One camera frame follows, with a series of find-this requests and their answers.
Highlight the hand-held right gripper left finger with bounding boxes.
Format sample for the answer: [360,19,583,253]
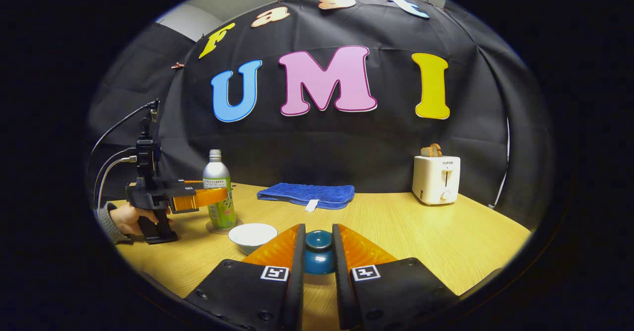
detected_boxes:
[184,223,307,331]

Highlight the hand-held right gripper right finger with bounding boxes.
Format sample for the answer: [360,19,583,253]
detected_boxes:
[331,223,460,331]

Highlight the silver green label water bottle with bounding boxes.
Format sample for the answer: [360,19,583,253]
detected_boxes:
[203,149,237,230]

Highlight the teal teacup lid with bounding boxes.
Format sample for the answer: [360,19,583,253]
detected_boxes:
[303,229,336,275]

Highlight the round brown coaster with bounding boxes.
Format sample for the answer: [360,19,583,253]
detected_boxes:
[206,219,244,235]

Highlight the teal teacup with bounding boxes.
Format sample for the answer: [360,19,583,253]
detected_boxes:
[228,222,278,256]

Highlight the blue folded towel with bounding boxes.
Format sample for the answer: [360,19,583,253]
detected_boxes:
[257,182,356,211]

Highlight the white toaster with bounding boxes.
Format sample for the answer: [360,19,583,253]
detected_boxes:
[412,155,461,206]

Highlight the grey cable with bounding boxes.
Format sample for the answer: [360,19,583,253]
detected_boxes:
[98,156,138,210]

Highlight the white cable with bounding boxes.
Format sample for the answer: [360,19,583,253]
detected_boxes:
[488,117,511,209]

